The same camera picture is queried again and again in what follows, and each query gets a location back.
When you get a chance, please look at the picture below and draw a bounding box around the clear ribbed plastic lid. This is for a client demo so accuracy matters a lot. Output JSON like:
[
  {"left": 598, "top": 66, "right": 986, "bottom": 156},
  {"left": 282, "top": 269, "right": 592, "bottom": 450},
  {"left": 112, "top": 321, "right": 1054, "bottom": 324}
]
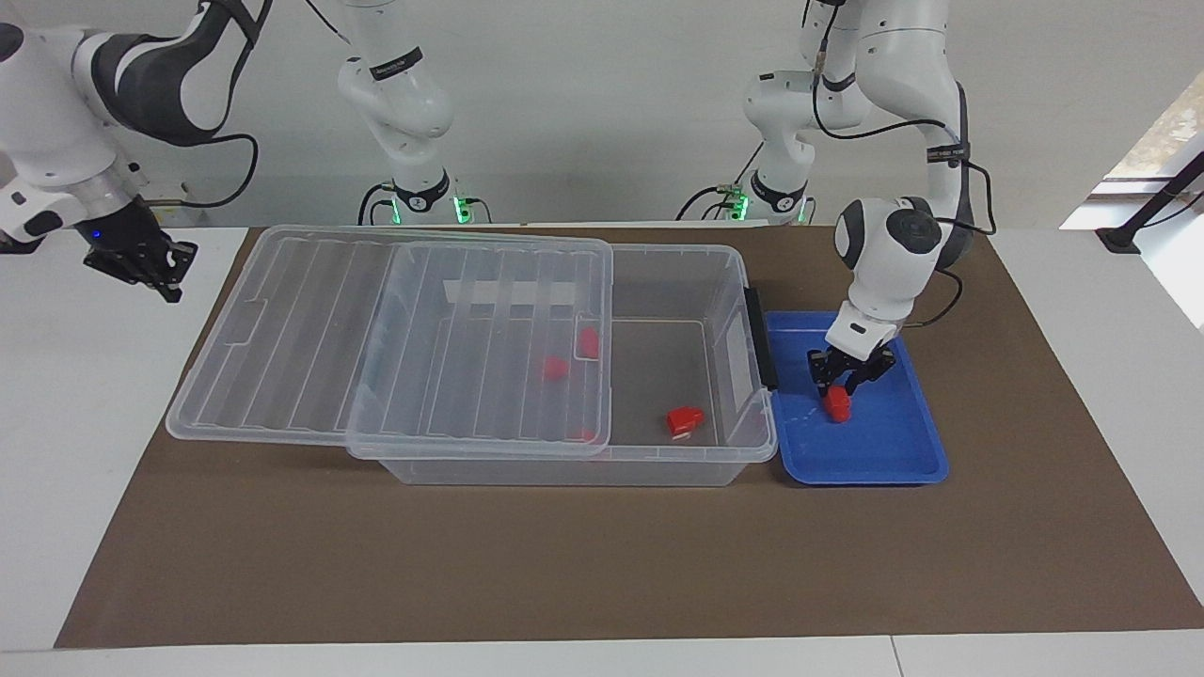
[{"left": 166, "top": 226, "right": 614, "bottom": 459}]

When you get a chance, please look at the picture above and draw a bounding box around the blue plastic tray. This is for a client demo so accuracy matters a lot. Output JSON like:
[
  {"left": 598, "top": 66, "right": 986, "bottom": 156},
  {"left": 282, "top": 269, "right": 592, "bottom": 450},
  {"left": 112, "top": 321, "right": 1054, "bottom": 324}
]
[{"left": 764, "top": 311, "right": 950, "bottom": 486}]

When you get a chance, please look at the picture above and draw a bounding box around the clear plastic storage box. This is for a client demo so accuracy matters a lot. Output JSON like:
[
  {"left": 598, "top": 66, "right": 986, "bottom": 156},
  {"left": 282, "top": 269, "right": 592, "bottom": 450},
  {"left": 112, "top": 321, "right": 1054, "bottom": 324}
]
[{"left": 346, "top": 243, "right": 780, "bottom": 487}]

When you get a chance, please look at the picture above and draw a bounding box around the brown table mat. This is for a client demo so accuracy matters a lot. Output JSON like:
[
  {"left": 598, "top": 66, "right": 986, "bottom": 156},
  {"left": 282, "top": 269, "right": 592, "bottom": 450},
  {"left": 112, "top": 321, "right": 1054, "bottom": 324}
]
[{"left": 54, "top": 224, "right": 1204, "bottom": 650}]

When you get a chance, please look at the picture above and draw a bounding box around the black clamp stand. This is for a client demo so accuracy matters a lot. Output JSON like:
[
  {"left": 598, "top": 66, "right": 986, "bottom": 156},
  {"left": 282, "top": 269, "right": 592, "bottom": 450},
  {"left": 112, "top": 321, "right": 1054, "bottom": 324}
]
[{"left": 1096, "top": 150, "right": 1204, "bottom": 255}]

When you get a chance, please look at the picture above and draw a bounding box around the black box latch handle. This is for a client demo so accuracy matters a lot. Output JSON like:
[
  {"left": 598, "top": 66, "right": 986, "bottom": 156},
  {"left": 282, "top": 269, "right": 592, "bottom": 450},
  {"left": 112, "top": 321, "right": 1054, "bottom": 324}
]
[{"left": 743, "top": 287, "right": 781, "bottom": 391}]

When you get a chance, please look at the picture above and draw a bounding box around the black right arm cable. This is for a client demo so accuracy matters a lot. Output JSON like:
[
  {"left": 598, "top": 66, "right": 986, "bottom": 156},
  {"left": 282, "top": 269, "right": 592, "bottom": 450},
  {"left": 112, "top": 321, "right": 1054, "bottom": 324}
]
[{"left": 177, "top": 132, "right": 260, "bottom": 210}]

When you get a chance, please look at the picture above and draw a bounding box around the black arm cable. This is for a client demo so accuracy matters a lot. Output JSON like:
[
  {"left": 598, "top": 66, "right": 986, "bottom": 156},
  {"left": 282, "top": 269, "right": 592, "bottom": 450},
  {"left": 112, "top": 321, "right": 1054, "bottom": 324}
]
[
  {"left": 811, "top": 0, "right": 1000, "bottom": 330},
  {"left": 177, "top": 132, "right": 260, "bottom": 210}
]

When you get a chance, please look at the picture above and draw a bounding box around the black right base cable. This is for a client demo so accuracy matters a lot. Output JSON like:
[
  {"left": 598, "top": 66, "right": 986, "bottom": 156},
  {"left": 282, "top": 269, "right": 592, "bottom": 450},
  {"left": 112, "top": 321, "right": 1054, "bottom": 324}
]
[{"left": 357, "top": 181, "right": 401, "bottom": 227}]

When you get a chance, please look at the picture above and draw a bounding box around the black base cable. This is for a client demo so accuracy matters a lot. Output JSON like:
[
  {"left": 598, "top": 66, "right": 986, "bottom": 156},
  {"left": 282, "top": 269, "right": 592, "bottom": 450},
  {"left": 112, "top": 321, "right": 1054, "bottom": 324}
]
[
  {"left": 357, "top": 181, "right": 401, "bottom": 227},
  {"left": 675, "top": 141, "right": 765, "bottom": 223}
]

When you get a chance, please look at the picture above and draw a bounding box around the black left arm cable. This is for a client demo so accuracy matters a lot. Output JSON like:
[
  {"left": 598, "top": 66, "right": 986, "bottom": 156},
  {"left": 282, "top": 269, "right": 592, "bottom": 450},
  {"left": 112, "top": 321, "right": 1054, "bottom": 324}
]
[{"left": 811, "top": 0, "right": 1000, "bottom": 330}]

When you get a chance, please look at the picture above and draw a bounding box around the black left base cable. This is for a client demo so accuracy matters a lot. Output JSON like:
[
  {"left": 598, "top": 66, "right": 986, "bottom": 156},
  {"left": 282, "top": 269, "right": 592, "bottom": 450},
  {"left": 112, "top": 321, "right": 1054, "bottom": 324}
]
[{"left": 675, "top": 141, "right": 765, "bottom": 223}]

